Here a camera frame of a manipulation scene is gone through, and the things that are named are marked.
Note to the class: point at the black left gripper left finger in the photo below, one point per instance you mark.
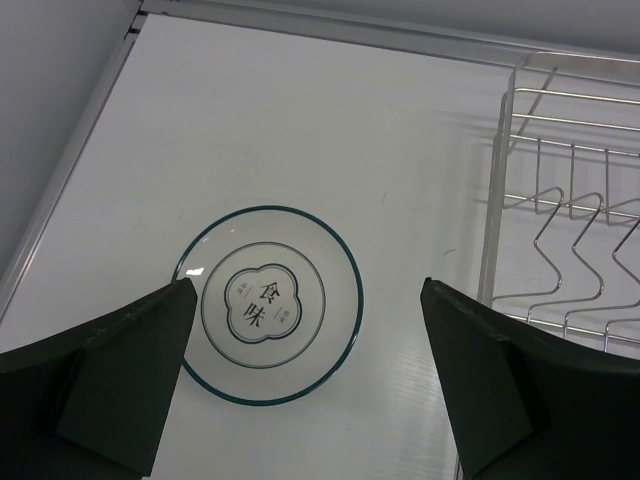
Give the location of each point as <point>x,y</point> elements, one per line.
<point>91,402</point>

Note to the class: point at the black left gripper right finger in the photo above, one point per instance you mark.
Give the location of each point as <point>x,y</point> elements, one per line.
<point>525,404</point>

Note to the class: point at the white plate with teal rim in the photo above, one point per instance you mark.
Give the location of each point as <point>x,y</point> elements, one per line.
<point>280,305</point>

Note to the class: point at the metal wire dish rack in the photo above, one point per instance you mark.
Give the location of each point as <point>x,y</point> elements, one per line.
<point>561,243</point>

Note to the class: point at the aluminium table edge frame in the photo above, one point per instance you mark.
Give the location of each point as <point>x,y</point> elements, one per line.
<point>366,131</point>

